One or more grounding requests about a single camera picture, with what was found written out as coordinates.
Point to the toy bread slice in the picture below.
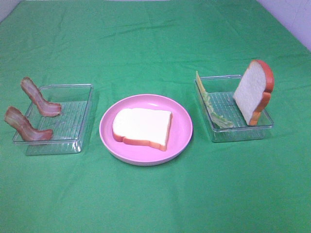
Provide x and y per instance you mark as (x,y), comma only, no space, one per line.
(254,91)
(143,127)

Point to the toy bacon strip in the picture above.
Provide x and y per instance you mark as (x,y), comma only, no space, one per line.
(17,120)
(45,108)

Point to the clear plastic tray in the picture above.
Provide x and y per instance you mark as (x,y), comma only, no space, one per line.
(221,90)
(70,128)

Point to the pink round plate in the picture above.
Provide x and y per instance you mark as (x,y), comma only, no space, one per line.
(179,137)

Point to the toy lettuce leaf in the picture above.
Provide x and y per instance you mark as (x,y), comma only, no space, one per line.
(219,120)

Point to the green tablecloth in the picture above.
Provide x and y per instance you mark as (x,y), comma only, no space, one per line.
(128,48)

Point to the left clear plastic tray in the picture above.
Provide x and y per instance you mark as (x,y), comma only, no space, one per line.
(70,128)

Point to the right clear plastic tray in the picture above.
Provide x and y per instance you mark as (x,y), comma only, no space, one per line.
(221,90)

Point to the yellow toy cheese slice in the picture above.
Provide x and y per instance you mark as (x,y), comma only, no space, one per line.
(200,86)

